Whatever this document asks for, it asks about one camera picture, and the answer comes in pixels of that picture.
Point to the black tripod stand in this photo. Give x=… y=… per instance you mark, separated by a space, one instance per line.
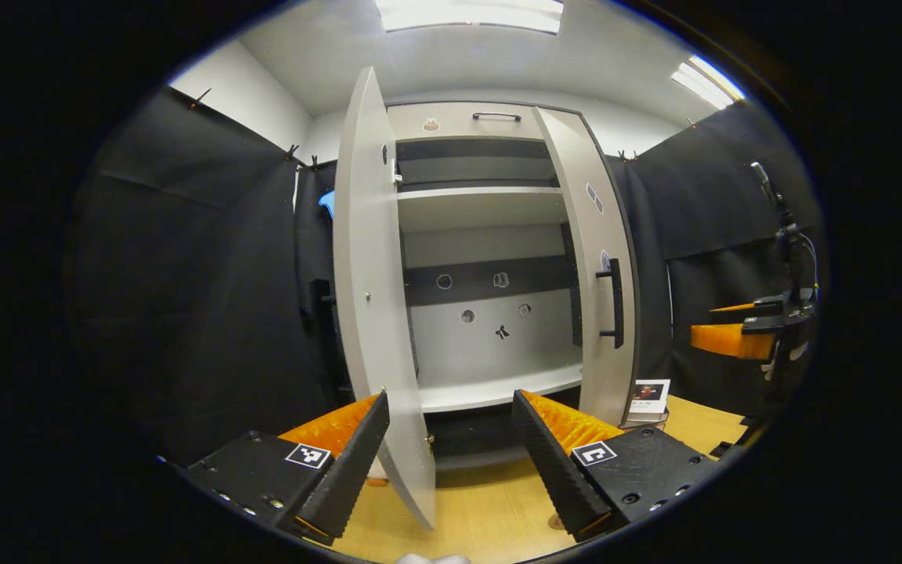
x=786 y=231

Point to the white and black cabinet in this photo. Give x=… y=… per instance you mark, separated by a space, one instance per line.
x=482 y=207

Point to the beige cabinet drawer front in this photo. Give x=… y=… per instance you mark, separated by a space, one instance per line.
x=451 y=124

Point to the large ceiling light panel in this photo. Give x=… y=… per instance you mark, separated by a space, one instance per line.
x=470 y=14

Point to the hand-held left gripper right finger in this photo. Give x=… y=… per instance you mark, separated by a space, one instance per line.
x=557 y=478

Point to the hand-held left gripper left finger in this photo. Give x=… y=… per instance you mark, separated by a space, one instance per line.
x=345 y=478

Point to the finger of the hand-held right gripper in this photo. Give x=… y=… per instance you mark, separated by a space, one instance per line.
x=748 y=309
x=733 y=341

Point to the white picture card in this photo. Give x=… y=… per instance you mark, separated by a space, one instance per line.
x=649 y=394

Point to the white cabinet door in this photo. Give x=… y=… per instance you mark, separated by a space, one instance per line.
x=592 y=227
x=377 y=298

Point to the penguin plush toy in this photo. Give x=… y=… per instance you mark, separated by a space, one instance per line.
x=378 y=478

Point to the round brown coaster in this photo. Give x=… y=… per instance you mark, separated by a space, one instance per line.
x=555 y=522

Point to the narrow ceiling light panel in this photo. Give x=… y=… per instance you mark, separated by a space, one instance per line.
x=705 y=81

